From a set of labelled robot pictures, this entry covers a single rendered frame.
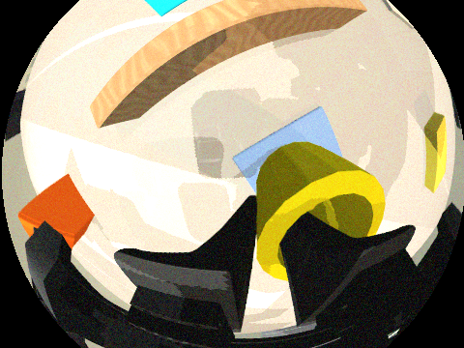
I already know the yellow rectangular block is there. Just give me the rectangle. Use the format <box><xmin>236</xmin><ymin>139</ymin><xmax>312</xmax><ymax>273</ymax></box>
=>
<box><xmin>424</xmin><ymin>112</ymin><xmax>448</xmax><ymax>193</ymax></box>

